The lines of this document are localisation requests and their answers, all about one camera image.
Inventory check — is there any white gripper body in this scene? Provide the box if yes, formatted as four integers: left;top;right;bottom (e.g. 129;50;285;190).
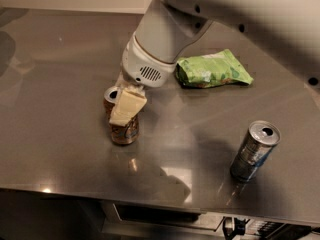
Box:
122;34;176;88

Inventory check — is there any orange soda can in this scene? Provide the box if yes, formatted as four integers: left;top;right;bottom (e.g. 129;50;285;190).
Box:
103;86;139;145

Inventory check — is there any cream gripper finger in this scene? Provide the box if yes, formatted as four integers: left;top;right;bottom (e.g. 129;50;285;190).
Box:
109;85;147;126
115;71;130;87

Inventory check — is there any drawer under table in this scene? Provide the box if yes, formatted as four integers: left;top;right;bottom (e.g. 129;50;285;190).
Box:
101;201;224;237

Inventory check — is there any silver blue energy drink can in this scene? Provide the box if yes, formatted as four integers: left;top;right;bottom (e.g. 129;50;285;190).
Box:
230;120;281;182

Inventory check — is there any green rice chip bag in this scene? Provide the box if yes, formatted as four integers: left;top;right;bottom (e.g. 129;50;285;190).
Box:
175;49;254;88

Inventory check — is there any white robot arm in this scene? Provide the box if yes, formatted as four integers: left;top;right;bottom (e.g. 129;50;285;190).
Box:
109;0;320;126

